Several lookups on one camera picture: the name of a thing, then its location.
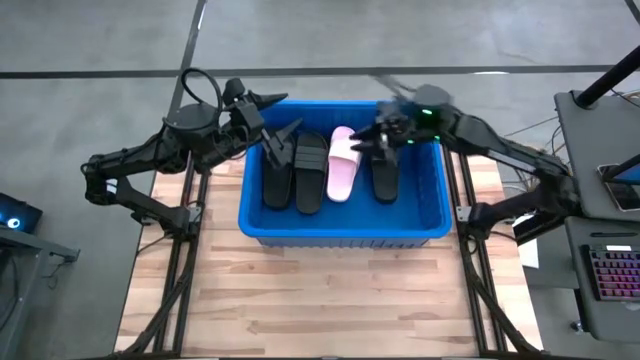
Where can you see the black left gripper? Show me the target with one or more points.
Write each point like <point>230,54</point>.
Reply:
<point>247,120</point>

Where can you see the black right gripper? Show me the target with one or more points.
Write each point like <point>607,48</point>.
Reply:
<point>395,125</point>

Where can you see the pink rubber slide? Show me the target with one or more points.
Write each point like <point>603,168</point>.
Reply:
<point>342,180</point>

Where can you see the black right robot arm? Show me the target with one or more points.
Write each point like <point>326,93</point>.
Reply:
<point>500,145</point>

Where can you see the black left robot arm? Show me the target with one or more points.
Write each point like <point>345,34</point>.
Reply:
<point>135,155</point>

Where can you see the blue plastic bin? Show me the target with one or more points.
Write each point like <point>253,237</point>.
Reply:
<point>350,220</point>

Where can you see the white paper sheet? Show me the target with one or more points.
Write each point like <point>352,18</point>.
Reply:
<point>530,255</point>

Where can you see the black stand pole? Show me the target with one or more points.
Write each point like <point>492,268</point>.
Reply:
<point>607,77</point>

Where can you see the smartphone with white edge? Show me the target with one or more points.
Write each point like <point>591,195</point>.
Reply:
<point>622,197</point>

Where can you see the blue screen tablet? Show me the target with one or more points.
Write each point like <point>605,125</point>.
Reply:
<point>632,175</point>

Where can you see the black computer with blue light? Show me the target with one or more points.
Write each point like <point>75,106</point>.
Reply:
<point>20,212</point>

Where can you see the backlit rainbow keyboard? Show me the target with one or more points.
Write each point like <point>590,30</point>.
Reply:
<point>615,272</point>

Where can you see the grey desk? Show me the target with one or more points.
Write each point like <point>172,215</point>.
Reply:
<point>600,320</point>

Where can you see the dark grey side table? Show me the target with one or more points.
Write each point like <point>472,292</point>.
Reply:
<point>15,300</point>

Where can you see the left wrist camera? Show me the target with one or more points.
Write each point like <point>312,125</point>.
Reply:
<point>234,90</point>

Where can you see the white metal bracket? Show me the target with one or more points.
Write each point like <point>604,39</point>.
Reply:
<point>463,214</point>

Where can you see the grey stand base plate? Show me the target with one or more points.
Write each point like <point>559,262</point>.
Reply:
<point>590,135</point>

